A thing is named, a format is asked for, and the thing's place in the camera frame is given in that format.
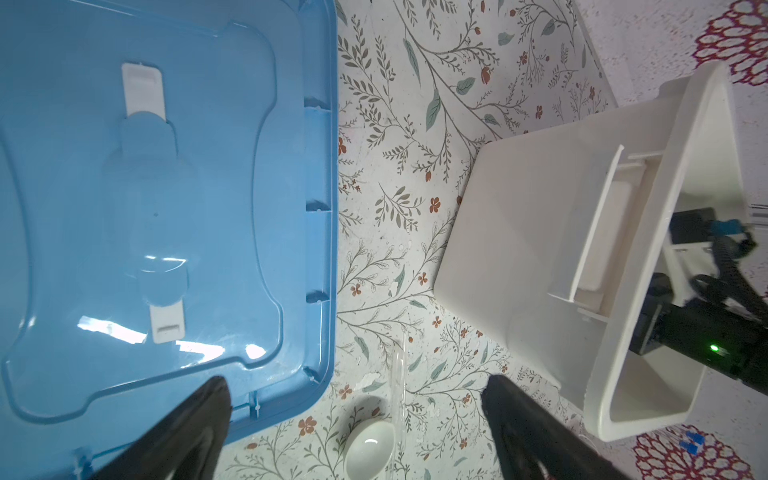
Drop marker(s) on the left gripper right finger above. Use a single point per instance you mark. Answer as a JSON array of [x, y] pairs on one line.
[[532, 444]]

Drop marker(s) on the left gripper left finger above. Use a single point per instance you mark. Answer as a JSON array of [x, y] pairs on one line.
[[185, 444]]

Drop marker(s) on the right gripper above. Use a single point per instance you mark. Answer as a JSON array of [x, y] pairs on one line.
[[717, 327]]

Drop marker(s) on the blue capped test tube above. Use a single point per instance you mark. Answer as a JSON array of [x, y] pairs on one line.
[[695, 437]]

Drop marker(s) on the clear glass test tube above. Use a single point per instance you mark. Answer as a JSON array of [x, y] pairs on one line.
[[398, 372]]

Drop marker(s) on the white round dish large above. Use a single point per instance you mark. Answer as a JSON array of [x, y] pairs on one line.
[[369, 449]]

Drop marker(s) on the white plastic storage bin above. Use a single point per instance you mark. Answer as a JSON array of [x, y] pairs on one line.
[[561, 230]]

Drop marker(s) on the blue plastic bin lid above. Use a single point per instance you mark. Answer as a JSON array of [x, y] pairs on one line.
[[168, 215]]

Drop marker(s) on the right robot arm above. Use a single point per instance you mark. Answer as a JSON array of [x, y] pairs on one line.
[[724, 326]]

